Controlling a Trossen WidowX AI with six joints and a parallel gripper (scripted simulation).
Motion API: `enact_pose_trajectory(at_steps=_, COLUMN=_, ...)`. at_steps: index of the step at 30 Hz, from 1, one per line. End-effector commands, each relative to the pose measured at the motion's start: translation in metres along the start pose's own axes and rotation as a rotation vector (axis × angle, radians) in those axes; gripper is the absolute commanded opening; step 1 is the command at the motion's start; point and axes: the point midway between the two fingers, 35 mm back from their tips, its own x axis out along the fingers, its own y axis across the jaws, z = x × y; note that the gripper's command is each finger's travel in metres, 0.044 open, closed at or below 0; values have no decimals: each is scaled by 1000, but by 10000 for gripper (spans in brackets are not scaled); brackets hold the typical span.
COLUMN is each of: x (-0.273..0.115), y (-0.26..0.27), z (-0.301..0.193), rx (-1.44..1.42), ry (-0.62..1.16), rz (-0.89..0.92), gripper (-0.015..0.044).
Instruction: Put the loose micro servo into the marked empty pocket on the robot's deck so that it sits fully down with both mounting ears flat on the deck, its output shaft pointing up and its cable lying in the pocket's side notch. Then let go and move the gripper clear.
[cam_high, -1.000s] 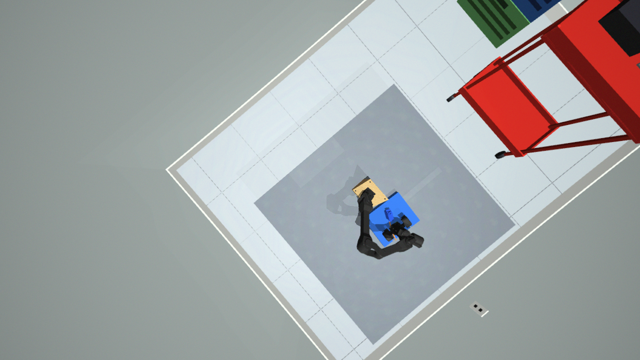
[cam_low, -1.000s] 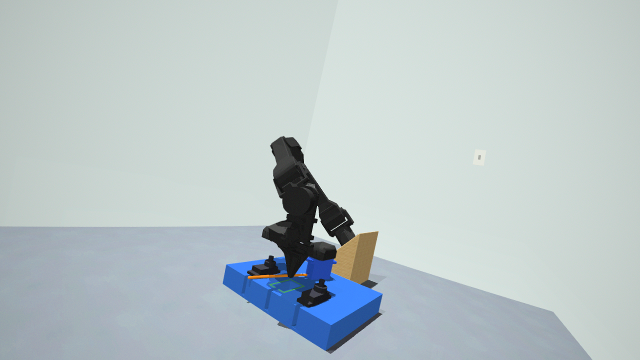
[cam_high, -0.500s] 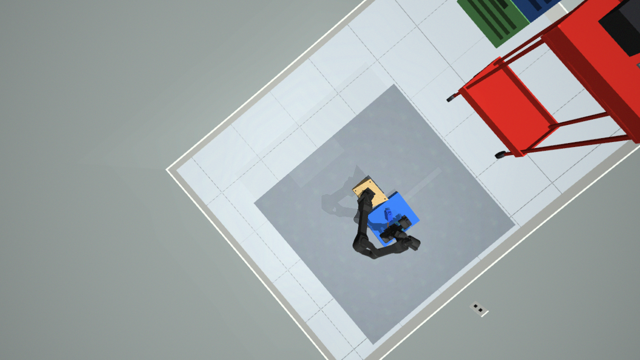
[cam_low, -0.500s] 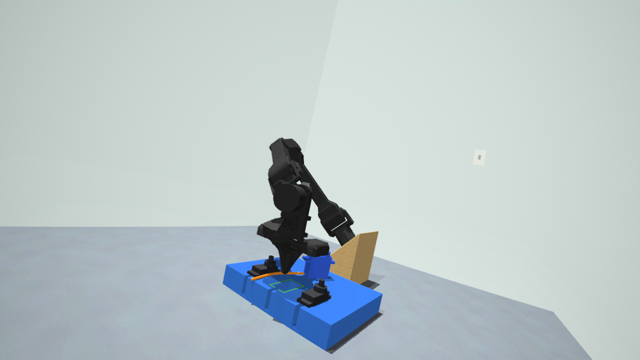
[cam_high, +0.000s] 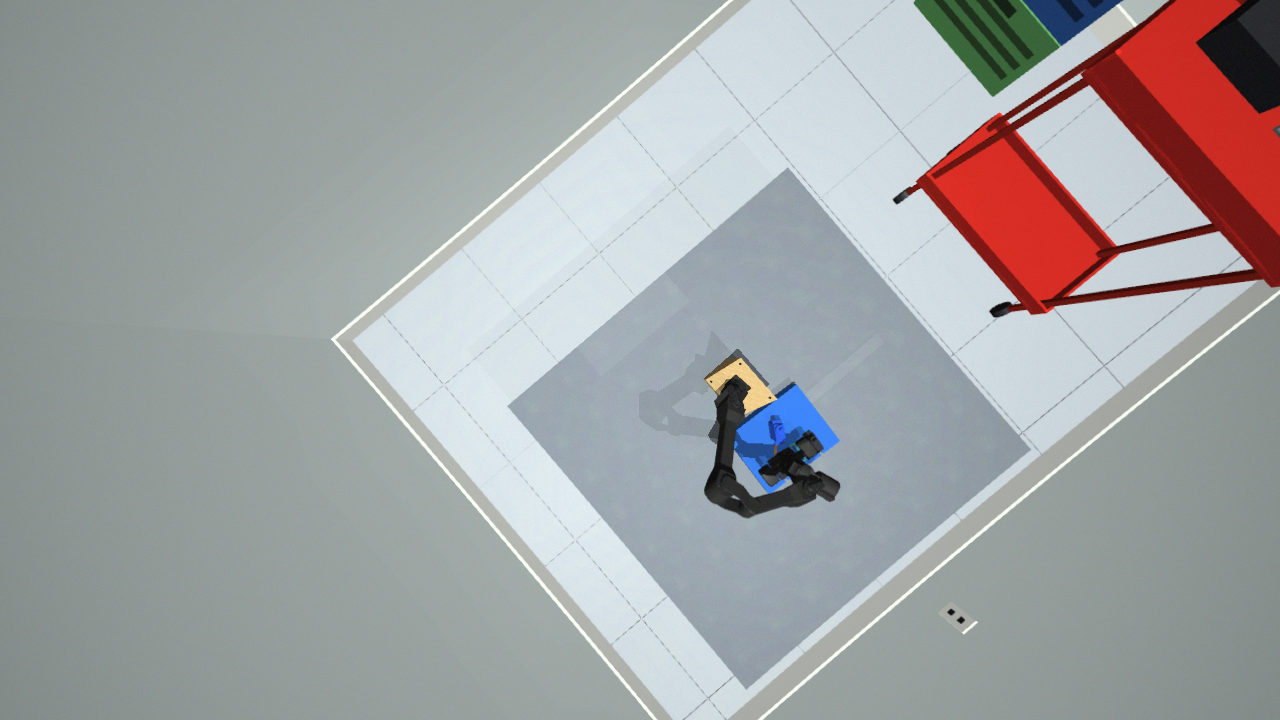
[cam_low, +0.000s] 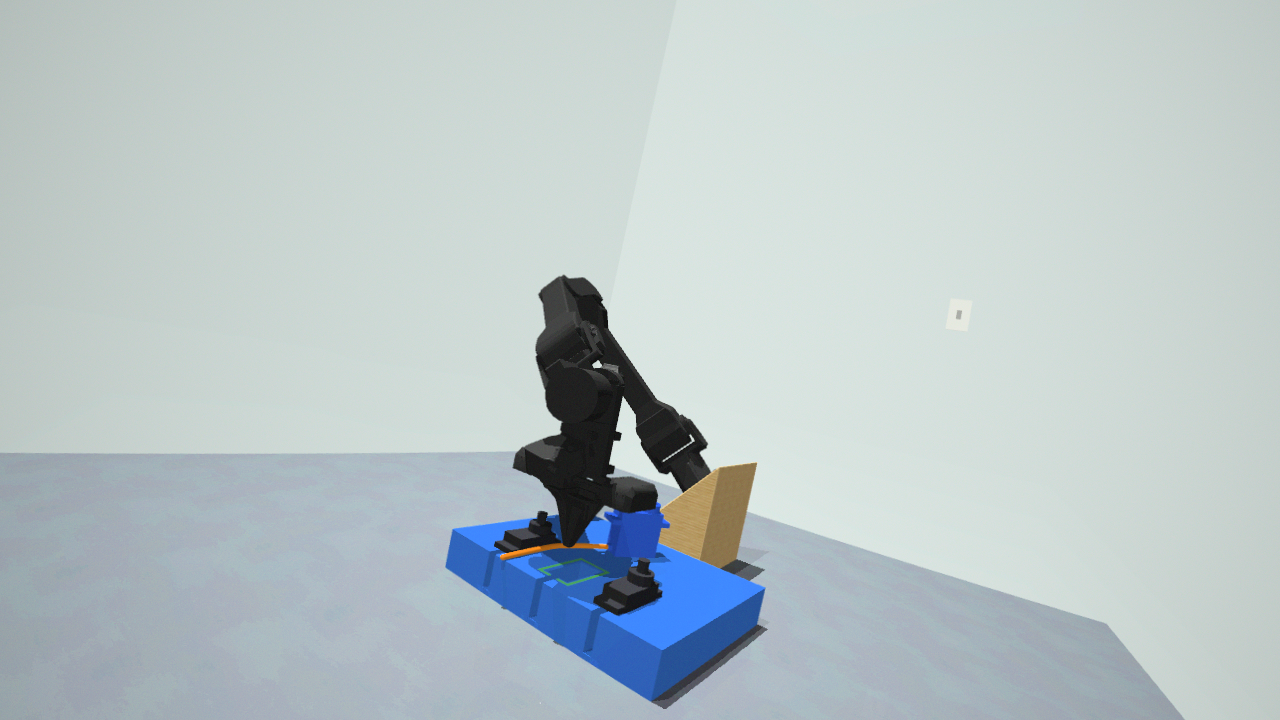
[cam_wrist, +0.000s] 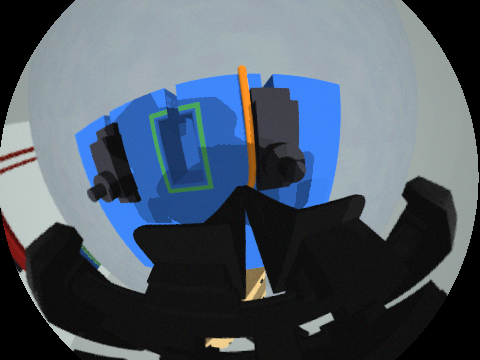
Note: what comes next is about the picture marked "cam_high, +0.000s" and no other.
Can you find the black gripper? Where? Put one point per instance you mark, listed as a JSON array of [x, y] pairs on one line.
[[783, 458]]

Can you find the blue rectangular platform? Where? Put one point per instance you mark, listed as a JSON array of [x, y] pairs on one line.
[[799, 417]]

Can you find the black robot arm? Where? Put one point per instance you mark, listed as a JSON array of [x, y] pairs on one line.
[[721, 483]]

